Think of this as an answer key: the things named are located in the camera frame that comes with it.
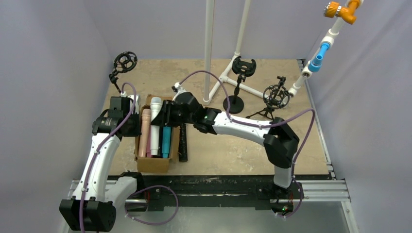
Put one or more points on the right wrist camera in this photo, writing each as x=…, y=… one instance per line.
x=178, y=89

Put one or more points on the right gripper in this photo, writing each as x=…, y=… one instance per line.
x=159, y=113

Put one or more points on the round base mic stand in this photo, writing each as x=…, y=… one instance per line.
x=242, y=69

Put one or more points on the white microphone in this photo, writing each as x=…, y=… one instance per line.
x=155, y=107

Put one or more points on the white PVC pipe frame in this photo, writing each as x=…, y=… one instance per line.
x=208, y=93

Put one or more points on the PVC pipe with coloured fittings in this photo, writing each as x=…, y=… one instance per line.
x=345, y=14

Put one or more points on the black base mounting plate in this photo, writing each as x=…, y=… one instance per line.
x=237, y=191

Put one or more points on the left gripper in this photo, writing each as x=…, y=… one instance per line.
x=129, y=127

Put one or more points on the tripod shock mount stand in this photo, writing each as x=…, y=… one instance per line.
x=123, y=63
x=274, y=97

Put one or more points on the aluminium rail frame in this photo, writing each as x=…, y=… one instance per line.
x=320, y=189

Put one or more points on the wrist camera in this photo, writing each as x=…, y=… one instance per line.
x=131, y=99
x=178, y=89

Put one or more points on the black sparkly microphone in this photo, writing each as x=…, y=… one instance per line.
x=183, y=148

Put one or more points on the beige microphone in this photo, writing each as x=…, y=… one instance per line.
x=145, y=131

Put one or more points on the blue microphone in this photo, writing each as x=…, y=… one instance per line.
x=166, y=142

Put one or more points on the cardboard box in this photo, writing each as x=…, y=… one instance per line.
x=157, y=164

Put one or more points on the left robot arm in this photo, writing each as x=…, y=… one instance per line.
x=92, y=206

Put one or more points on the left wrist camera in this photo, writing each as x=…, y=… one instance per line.
x=131, y=99

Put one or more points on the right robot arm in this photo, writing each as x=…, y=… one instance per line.
x=278, y=139

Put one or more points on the pink microphone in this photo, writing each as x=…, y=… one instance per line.
x=148, y=145

